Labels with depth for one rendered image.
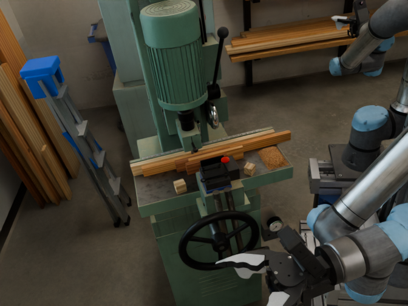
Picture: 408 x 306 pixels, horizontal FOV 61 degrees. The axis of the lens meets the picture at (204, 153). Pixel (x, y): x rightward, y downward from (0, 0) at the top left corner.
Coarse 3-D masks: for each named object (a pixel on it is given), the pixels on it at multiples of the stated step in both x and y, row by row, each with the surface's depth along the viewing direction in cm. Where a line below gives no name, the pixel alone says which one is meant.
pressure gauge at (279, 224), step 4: (276, 216) 141; (268, 220) 141; (272, 220) 139; (276, 220) 139; (280, 220) 139; (268, 224) 140; (272, 224) 139; (276, 224) 140; (280, 224) 140; (272, 228) 141; (276, 228) 141; (280, 228) 142
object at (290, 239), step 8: (280, 232) 58; (288, 232) 57; (296, 232) 57; (280, 240) 58; (288, 240) 56; (296, 240) 55; (288, 248) 55; (296, 248) 55; (304, 248) 56; (296, 256) 56; (304, 256) 57; (312, 256) 57; (304, 264) 58; (312, 264) 58; (320, 264) 59; (312, 272) 59; (320, 272) 60
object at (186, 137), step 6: (180, 126) 131; (180, 132) 128; (186, 132) 127; (192, 132) 127; (198, 132) 127; (180, 138) 132; (186, 138) 126; (192, 138) 127; (198, 138) 127; (186, 144) 127; (198, 144) 129; (186, 150) 129
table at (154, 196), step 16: (240, 160) 138; (256, 160) 137; (288, 160) 135; (160, 176) 136; (176, 176) 135; (192, 176) 134; (240, 176) 131; (256, 176) 130; (272, 176) 132; (288, 176) 134; (144, 192) 129; (160, 192) 128; (176, 192) 128; (192, 192) 127; (144, 208) 125; (160, 208) 127; (176, 208) 129; (240, 208) 124
